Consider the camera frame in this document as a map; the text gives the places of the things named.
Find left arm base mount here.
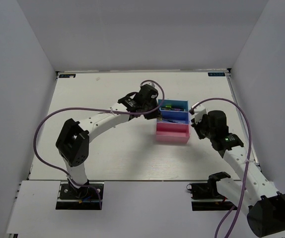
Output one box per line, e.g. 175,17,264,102
56,182,104,210

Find purple highlighter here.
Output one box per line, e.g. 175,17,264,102
170,108,184,112

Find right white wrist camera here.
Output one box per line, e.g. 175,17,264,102
189,102,207,124

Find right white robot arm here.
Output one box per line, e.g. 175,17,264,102
191,109,285,238

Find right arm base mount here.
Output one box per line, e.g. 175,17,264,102
186,183,233,211

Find corner label sticker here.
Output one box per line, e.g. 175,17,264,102
208,72,225,77
59,74,76,78

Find dark blue container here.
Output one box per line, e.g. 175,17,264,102
160,111,189,124

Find pink container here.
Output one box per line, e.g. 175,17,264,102
155,122,190,144

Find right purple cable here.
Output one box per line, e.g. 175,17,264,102
189,98,252,238

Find left corner label sticker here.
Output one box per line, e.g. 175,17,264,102
59,74,76,78

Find right corner label sticker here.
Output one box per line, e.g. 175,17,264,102
208,72,225,77

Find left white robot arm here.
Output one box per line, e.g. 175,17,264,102
56,80,161,198

